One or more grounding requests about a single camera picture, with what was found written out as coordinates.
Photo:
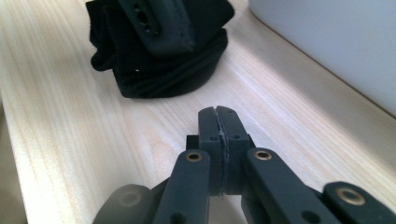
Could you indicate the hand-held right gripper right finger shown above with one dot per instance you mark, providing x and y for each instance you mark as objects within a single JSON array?
[{"x": 235, "y": 146}]

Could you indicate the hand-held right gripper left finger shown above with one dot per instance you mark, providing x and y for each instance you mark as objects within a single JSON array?
[{"x": 210, "y": 149}]

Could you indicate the black sock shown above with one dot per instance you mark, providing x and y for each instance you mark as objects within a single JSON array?
[{"x": 162, "y": 71}]

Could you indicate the white compartment storage box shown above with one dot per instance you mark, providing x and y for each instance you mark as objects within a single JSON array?
[{"x": 336, "y": 46}]

